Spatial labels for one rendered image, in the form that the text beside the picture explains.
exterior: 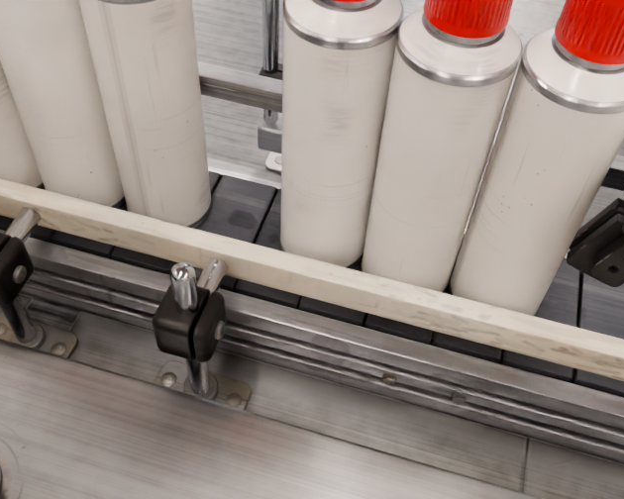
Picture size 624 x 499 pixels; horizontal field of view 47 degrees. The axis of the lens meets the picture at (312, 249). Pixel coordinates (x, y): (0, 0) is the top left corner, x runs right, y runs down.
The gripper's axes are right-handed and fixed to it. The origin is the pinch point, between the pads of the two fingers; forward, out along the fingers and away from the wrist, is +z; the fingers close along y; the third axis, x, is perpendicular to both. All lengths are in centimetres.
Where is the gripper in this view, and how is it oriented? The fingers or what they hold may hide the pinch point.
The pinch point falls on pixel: (616, 245)
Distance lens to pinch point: 39.0
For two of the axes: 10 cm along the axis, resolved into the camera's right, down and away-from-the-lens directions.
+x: 8.9, 4.5, 1.3
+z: -3.7, 5.0, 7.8
